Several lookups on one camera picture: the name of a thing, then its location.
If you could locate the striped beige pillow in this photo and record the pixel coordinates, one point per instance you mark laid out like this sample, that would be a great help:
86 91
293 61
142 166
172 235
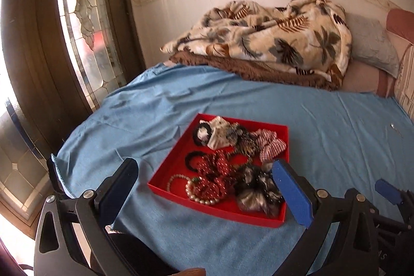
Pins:
404 86

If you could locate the white floral scrunchie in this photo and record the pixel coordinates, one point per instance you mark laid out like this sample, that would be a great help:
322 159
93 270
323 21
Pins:
217 133

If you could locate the light blue bed cloth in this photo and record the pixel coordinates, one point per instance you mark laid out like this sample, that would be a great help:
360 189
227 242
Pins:
338 140

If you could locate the grey pillow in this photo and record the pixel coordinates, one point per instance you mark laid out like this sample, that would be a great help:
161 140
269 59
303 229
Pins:
371 45

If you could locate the floral leaf print blanket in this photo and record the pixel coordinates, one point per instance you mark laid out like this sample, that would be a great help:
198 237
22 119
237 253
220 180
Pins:
307 42

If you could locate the pink striped scrunchie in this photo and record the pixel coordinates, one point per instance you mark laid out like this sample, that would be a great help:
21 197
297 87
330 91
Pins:
269 144

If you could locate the pink bed sheet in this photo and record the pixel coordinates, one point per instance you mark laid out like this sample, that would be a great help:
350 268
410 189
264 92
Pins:
363 78

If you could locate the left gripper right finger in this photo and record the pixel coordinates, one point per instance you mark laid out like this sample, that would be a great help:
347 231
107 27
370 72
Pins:
354 249

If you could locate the person's left hand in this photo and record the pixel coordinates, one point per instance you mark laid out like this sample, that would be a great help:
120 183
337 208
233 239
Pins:
195 271

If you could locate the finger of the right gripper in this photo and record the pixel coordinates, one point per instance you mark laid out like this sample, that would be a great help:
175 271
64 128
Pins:
388 191

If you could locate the stained glass window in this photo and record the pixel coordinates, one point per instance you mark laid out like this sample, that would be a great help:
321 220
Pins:
91 48

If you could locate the red rectangular tray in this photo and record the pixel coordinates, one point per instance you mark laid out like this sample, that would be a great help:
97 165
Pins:
228 209

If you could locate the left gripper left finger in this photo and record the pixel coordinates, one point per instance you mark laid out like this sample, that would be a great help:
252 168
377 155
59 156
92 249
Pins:
57 249

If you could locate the red polka dot scrunchie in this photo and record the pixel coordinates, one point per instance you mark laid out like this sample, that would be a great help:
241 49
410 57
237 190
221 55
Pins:
216 178

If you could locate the small silver pin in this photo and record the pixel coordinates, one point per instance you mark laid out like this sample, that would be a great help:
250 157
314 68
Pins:
393 126

